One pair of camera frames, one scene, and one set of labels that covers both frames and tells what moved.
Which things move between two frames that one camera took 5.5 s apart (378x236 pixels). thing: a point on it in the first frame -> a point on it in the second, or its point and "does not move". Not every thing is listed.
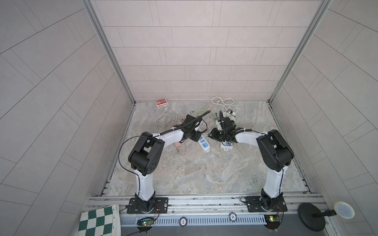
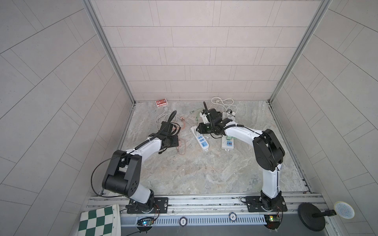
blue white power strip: x=204 y=144 does not move
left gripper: x=198 y=134 -> x=174 y=138
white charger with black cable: x=230 y=112 does not move
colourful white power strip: x=226 y=145 does not move
